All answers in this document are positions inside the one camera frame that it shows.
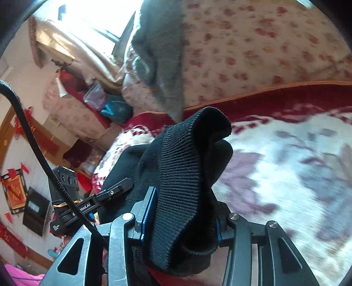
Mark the red knot ornament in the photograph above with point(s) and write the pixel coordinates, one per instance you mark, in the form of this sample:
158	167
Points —
24	121

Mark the dark red cloth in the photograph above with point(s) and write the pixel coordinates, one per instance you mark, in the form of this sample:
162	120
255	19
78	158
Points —
78	154

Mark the person's left hand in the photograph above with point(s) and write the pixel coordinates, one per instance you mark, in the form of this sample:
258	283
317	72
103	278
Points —
94	221

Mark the dark wall screen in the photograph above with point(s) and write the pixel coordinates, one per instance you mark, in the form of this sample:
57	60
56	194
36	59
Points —
35	211

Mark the pink floral bedding pile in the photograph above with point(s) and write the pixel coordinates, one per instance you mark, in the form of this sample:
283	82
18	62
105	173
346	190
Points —
71	112

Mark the pink cloth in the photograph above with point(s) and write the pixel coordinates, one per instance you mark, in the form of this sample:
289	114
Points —
22	277

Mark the beige curtain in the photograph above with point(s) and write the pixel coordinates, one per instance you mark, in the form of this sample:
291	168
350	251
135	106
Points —
82	52

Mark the brown wooden rail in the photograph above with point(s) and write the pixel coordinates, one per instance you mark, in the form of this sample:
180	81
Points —
5	132

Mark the grey fleece blanket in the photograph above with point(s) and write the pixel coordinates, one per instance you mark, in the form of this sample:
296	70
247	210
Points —
159	55

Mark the red paper banner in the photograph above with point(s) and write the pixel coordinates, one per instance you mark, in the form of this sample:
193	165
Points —
12	239

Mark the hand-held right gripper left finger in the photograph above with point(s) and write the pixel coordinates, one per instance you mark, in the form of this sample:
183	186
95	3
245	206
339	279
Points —
147	220

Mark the teal plastic bag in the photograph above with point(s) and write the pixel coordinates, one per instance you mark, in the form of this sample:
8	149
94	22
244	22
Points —
115	108

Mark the clear plastic bag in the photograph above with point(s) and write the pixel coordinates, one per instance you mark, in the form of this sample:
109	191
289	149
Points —
95	95

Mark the dark metal curtain hook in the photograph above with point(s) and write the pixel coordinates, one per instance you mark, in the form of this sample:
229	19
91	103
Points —
61	65

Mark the bright window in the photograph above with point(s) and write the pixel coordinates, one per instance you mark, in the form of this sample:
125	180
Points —
90	16

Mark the red framed wall picture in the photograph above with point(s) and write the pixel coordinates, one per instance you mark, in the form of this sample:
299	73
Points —
16	192

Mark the floral quilt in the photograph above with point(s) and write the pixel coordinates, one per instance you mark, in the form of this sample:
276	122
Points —
247	55

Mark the red and white patterned blanket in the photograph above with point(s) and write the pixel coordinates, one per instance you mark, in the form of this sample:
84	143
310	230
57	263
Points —
288	165

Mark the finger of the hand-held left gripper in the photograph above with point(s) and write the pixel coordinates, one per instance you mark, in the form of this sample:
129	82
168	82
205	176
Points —
115	191

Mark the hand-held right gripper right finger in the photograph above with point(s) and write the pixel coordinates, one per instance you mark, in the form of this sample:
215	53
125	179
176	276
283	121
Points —
219	231

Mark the black pants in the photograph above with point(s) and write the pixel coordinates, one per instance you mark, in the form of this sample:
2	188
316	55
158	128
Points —
181	178

